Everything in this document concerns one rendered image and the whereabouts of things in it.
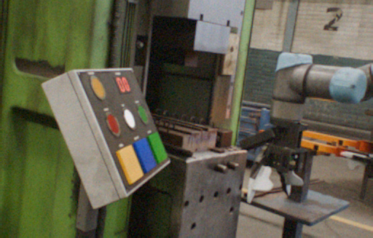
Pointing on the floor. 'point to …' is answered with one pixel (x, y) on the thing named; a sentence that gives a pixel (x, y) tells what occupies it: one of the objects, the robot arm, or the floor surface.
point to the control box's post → (86, 216)
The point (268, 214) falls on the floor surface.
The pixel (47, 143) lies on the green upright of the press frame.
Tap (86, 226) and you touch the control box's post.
